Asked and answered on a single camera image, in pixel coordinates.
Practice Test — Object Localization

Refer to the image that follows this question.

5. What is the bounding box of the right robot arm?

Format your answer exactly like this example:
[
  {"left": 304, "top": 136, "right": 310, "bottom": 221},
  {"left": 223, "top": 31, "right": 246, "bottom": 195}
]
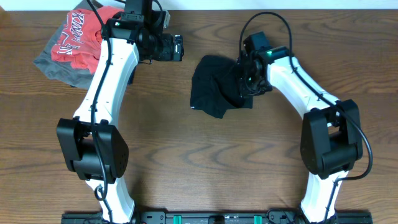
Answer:
[{"left": 238, "top": 46, "right": 363, "bottom": 223}]

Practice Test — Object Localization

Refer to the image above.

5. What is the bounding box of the black t-shirt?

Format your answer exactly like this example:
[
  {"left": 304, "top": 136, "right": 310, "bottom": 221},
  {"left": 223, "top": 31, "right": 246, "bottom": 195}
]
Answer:
[{"left": 190, "top": 55, "right": 253, "bottom": 119}]

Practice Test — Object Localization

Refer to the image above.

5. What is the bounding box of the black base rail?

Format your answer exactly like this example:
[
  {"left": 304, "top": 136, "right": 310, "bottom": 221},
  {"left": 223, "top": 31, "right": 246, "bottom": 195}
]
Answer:
[{"left": 61, "top": 209, "right": 373, "bottom": 224}]

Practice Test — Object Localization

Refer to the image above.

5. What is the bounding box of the red printed t-shirt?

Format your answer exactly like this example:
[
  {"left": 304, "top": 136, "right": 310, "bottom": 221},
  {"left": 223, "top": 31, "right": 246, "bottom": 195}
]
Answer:
[{"left": 50, "top": 6, "right": 125, "bottom": 74}]

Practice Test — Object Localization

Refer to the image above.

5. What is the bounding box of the grey folded garment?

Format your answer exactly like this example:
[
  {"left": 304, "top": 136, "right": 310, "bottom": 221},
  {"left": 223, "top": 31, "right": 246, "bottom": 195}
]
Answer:
[{"left": 33, "top": 19, "right": 93, "bottom": 90}]

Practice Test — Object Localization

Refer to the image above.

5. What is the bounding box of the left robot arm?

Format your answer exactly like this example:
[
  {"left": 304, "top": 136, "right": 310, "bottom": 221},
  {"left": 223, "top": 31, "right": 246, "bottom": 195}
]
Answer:
[{"left": 57, "top": 11, "right": 183, "bottom": 223}]

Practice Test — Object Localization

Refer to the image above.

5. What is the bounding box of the dark navy folded garment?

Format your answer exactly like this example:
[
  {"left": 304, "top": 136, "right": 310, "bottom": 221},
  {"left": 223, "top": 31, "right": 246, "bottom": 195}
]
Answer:
[{"left": 127, "top": 67, "right": 136, "bottom": 85}]

